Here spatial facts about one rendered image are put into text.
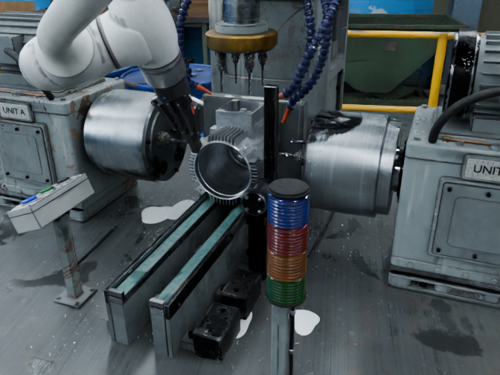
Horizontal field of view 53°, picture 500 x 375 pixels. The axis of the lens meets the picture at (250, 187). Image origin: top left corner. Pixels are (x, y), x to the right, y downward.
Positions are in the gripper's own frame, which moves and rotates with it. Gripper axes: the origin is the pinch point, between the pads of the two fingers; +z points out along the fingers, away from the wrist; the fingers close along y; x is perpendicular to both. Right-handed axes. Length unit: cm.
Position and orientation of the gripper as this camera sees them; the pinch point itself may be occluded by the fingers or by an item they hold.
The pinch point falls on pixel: (193, 139)
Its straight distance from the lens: 121.9
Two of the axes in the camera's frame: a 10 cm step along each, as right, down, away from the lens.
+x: -3.0, 8.0, -5.2
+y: -9.4, -1.4, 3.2
